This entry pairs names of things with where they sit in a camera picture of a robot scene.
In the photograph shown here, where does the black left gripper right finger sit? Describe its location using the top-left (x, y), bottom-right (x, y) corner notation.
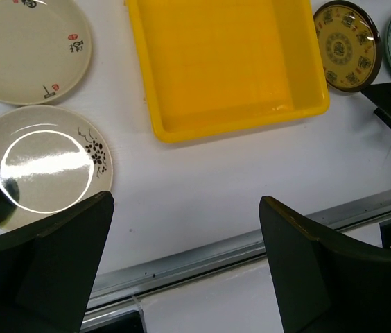
top-left (259, 196), bottom-right (391, 332)

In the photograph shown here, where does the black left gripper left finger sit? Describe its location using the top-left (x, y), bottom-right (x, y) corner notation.
top-left (0, 191), bottom-right (114, 332)

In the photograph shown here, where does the yellow brown patterned plate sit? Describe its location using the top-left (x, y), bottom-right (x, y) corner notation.
top-left (313, 1), bottom-right (383, 93)

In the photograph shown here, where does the cream plate with black flowers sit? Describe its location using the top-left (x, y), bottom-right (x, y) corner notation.
top-left (0, 105), bottom-right (113, 231)

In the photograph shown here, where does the cream plate with calligraphy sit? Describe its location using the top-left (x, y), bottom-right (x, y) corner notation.
top-left (0, 1), bottom-right (92, 105)

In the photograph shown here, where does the yellow plastic bin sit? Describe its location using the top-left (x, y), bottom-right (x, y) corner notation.
top-left (126, 1), bottom-right (329, 143)

